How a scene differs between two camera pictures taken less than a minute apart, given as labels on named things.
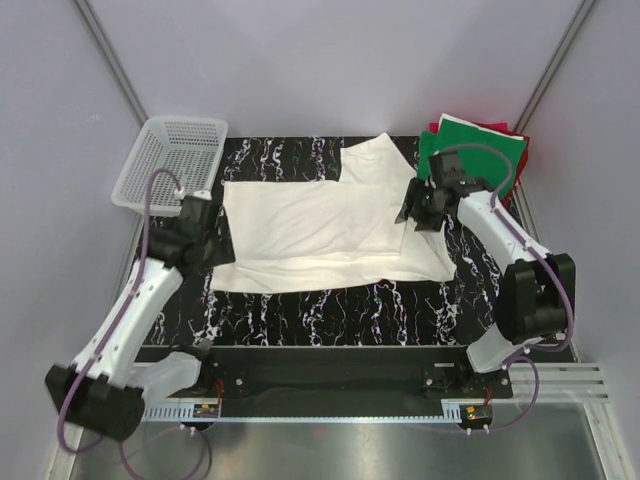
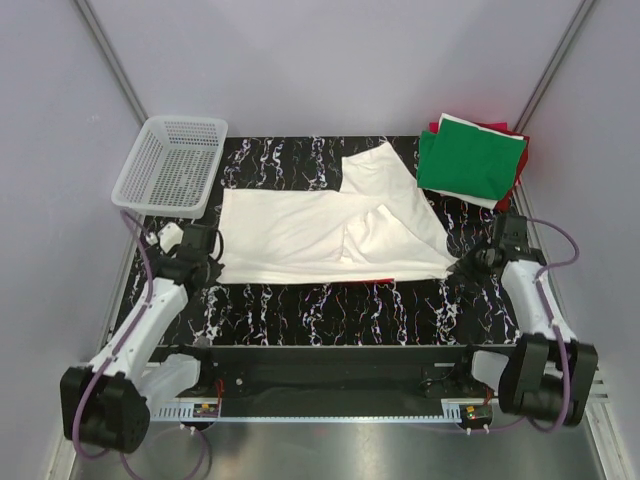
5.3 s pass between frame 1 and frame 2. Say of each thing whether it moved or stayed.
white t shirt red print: moved
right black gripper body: moved
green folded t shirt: stayed
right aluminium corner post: stayed
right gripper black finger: moved
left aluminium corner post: stayed
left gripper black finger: moved
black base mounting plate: stayed
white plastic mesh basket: stayed
